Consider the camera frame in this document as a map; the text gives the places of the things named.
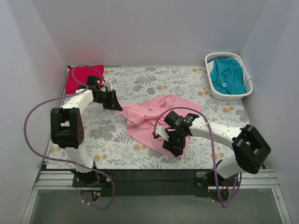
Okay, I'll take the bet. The teal t shirt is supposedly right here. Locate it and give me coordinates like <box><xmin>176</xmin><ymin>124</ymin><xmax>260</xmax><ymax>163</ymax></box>
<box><xmin>210</xmin><ymin>58</ymin><xmax>247</xmax><ymax>95</ymax></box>

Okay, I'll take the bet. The pink t shirt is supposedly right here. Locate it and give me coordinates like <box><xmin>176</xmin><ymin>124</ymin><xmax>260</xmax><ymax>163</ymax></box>
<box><xmin>119</xmin><ymin>94</ymin><xmax>202</xmax><ymax>157</ymax></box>

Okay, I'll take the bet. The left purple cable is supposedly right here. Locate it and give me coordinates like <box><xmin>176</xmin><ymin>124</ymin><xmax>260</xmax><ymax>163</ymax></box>
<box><xmin>24</xmin><ymin>65</ymin><xmax>116</xmax><ymax>210</ymax></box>

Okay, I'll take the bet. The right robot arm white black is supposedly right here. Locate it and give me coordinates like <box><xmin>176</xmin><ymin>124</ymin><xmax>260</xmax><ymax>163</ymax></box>
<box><xmin>153</xmin><ymin>111</ymin><xmax>271</xmax><ymax>186</ymax></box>

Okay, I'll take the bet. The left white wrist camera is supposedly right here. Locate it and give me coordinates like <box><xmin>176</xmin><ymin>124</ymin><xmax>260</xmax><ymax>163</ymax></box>
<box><xmin>100</xmin><ymin>78</ymin><xmax>117</xmax><ymax>92</ymax></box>

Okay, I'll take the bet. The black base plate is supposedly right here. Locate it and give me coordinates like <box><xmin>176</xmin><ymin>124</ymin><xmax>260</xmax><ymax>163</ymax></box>
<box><xmin>71</xmin><ymin>168</ymin><xmax>240</xmax><ymax>198</ymax></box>

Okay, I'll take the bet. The folded red t shirt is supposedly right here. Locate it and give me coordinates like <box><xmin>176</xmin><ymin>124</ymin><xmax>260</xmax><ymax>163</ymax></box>
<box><xmin>65</xmin><ymin>65</ymin><xmax>104</xmax><ymax>95</ymax></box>

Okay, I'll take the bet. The white laundry basket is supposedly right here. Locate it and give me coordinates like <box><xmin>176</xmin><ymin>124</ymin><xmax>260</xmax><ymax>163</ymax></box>
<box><xmin>205</xmin><ymin>52</ymin><xmax>253</xmax><ymax>101</ymax></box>

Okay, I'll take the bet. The aluminium frame rail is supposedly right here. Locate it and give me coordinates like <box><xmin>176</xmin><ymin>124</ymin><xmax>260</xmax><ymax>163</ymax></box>
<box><xmin>21</xmin><ymin>169</ymin><xmax>291</xmax><ymax>224</ymax></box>

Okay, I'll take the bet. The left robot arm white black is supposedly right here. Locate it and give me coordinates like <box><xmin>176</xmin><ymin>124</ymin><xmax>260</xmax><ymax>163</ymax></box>
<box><xmin>50</xmin><ymin>76</ymin><xmax>122</xmax><ymax>187</ymax></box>

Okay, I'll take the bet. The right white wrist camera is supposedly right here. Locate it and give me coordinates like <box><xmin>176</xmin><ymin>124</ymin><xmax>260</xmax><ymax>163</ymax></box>
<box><xmin>152</xmin><ymin>126</ymin><xmax>169</xmax><ymax>141</ymax></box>

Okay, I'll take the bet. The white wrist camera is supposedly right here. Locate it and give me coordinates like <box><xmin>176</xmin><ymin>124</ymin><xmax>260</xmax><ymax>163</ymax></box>
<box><xmin>152</xmin><ymin>126</ymin><xmax>169</xmax><ymax>141</ymax></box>
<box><xmin>100</xmin><ymin>78</ymin><xmax>117</xmax><ymax>92</ymax></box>

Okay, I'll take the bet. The floral table mat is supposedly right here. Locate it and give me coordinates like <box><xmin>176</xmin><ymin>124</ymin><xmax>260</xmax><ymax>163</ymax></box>
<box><xmin>45</xmin><ymin>67</ymin><xmax>263</xmax><ymax>170</ymax></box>

